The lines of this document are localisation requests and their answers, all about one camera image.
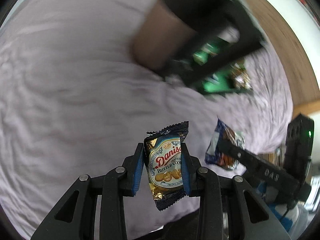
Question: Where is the blue white gloved hand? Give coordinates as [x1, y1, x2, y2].
[256, 183, 309, 239]

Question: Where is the wooden headboard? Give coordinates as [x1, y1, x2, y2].
[246, 0, 319, 117]

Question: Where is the white blue cookie packet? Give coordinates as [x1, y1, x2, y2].
[204, 119, 245, 171]

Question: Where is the gold Danisa cookie packet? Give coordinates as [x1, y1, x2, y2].
[143, 121, 189, 211]

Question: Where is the black and bronze canister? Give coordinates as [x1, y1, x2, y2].
[131, 0, 266, 87]

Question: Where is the green metal tray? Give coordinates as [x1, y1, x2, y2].
[179, 36, 253, 95]

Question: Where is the purple bed sheet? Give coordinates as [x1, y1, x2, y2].
[1, 0, 293, 239]

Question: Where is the brown oatmeal snack packet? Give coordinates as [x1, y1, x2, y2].
[230, 63, 252, 90]

